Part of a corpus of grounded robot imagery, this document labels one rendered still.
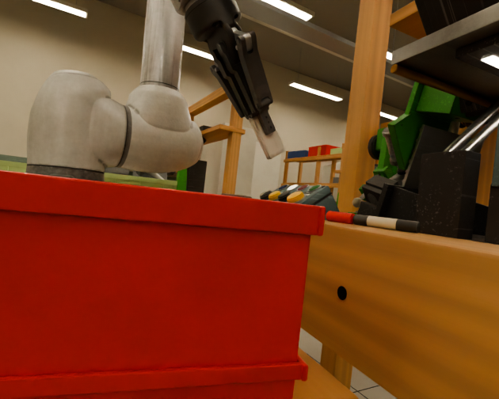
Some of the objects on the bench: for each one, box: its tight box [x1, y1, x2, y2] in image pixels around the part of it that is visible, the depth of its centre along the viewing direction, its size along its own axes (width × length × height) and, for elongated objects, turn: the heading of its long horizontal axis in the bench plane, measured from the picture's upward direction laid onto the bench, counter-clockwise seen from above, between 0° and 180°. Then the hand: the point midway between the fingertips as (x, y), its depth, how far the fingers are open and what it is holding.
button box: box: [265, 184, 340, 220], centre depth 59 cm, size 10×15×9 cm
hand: (267, 134), depth 50 cm, fingers closed
